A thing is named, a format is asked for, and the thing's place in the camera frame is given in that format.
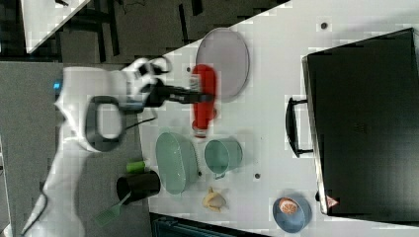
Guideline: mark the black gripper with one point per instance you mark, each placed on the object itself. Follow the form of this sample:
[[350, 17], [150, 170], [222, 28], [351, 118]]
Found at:
[[157, 94]]

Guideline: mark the red ketchup bottle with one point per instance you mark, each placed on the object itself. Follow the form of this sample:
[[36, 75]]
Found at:
[[205, 78]]

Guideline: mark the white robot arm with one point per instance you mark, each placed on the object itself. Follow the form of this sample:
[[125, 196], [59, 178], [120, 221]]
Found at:
[[95, 103]]

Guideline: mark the green oval strainer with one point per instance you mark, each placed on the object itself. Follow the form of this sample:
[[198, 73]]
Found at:
[[176, 161]]

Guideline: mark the round grey plate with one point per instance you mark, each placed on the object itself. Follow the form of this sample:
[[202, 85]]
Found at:
[[227, 53]]

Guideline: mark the green metal mug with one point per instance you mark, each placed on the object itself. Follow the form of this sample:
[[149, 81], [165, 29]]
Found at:
[[223, 155]]

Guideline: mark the green lime toy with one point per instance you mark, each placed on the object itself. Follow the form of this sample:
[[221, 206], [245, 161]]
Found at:
[[136, 167]]

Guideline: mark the black utensil holder cup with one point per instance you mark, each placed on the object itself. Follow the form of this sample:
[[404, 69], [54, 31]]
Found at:
[[138, 186]]

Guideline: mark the green spatula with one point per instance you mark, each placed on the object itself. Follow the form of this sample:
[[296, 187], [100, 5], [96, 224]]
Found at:
[[113, 212]]

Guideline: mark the orange slice toy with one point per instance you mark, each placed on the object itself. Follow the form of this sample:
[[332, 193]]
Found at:
[[288, 205]]

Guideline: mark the blue bowl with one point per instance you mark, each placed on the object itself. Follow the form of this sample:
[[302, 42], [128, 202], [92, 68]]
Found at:
[[296, 221]]

